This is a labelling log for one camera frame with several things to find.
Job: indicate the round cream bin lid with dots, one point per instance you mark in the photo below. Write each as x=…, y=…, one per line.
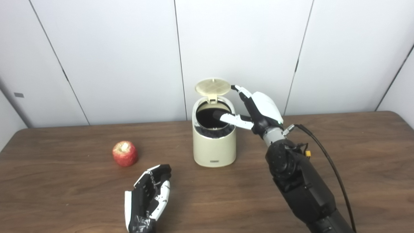
x=212, y=86

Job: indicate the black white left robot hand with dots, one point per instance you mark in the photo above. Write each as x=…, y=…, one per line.
x=142, y=200

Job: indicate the small grey wall tag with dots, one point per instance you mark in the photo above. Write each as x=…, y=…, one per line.
x=18, y=95

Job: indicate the red apple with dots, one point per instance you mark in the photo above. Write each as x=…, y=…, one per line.
x=125, y=154

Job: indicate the cream-colored bin body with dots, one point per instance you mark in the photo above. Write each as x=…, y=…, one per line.
x=214, y=150

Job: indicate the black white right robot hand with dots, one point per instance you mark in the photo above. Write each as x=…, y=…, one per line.
x=263, y=113

